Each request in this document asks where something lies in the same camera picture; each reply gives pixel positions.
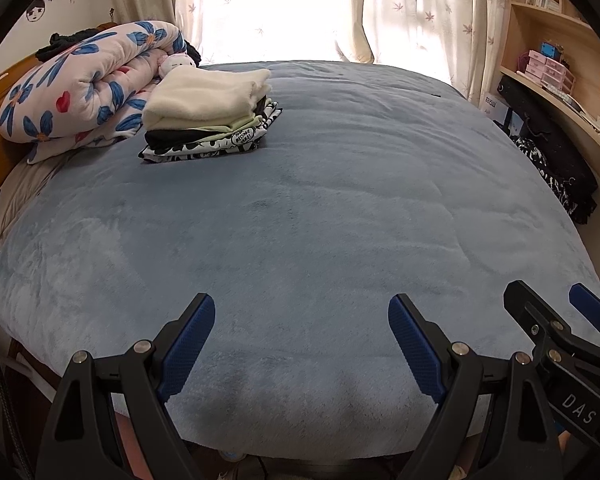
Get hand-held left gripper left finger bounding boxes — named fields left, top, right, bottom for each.
left=35, top=292, right=217, bottom=480

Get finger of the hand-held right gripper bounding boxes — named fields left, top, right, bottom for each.
left=503, top=281, right=574, bottom=361
left=569, top=283, right=600, bottom=356

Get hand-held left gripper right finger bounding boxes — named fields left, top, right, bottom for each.
left=387, top=293, right=566, bottom=480

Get cream fluffy cardigan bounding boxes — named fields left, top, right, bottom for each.
left=141, top=66, right=273, bottom=131

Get black patterned clothes on chair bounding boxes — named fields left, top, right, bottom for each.
left=497, top=74, right=598, bottom=223

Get black and white patterned cloth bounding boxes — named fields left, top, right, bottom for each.
left=512, top=136, right=578, bottom=211

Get blue fleece bed blanket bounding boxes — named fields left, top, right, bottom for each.
left=0, top=60, right=600, bottom=461

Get wooden shelf with books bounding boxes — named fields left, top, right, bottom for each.
left=497, top=65, right=600, bottom=158

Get black and white printed garment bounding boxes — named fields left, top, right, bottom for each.
left=139, top=101, right=284, bottom=165

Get white cardboard box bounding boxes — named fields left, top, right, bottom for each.
left=480, top=91, right=511, bottom=121

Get black folded garment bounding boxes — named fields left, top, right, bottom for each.
left=145, top=127, right=221, bottom=151

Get green folded garment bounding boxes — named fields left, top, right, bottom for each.
left=200, top=112, right=266, bottom=138

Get beige pillow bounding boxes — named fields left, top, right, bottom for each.
left=0, top=160, right=76, bottom=248

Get pink drawer boxes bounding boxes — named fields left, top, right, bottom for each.
left=527, top=50, right=576, bottom=91

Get floral rolled quilt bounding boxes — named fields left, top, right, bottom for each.
left=0, top=20, right=188, bottom=166

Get white cat plush toy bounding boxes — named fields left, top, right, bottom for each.
left=157, top=52, right=198, bottom=77

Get wooden shelf unit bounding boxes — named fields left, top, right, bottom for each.
left=500, top=0, right=600, bottom=91

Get sheer leaf-print curtain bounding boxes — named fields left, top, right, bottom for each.
left=335, top=0, right=513, bottom=101
left=105, top=0, right=353, bottom=68

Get black braided cable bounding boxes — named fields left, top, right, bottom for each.
left=0, top=305, right=31, bottom=480

